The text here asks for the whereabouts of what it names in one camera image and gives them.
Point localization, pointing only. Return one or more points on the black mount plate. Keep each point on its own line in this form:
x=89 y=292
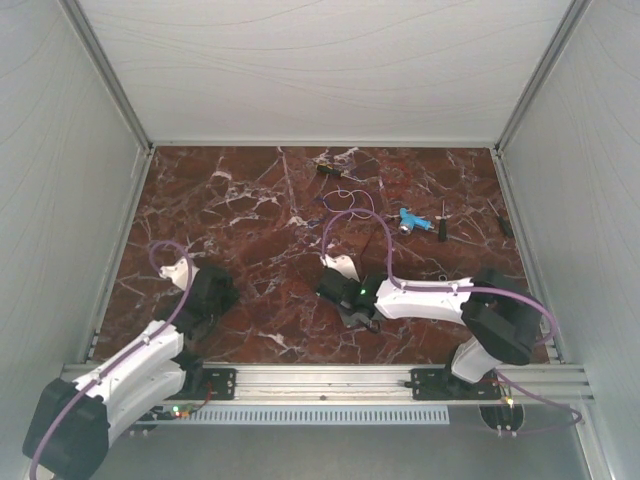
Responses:
x=220 y=384
x=439 y=384

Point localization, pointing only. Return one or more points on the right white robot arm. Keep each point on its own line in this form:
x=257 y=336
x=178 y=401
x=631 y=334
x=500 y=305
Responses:
x=502 y=318

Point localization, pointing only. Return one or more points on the grey slotted cable duct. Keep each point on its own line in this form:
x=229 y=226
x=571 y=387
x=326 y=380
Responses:
x=345 y=415

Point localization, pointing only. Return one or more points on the black yellow screwdriver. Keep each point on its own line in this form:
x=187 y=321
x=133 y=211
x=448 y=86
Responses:
x=331 y=171

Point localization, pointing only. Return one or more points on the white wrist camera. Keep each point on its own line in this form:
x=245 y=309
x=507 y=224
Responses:
x=179 y=273
x=343 y=264

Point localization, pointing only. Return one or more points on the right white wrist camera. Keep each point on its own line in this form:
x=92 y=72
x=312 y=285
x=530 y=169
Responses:
x=343 y=264

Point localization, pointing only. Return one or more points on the left black mount plate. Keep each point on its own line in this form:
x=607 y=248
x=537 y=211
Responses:
x=220 y=384

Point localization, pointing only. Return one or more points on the small circuit board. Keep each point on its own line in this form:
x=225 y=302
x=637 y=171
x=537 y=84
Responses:
x=182 y=411

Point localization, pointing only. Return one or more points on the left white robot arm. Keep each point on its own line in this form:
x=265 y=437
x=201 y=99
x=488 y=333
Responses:
x=76 y=422

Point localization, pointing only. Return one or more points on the small black screwdriver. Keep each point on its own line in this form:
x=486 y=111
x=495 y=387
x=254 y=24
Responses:
x=502 y=221

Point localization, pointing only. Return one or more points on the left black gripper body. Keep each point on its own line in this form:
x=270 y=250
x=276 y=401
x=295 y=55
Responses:
x=229 y=298

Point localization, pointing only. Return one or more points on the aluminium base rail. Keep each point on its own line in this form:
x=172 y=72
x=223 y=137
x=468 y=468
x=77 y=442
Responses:
x=333 y=384

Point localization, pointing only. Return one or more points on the right black mount plate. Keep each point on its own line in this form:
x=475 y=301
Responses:
x=439 y=384

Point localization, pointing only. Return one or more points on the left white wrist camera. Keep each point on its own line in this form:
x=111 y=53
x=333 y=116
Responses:
x=179 y=273

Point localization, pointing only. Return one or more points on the blue toy drill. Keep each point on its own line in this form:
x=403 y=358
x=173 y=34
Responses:
x=409 y=222

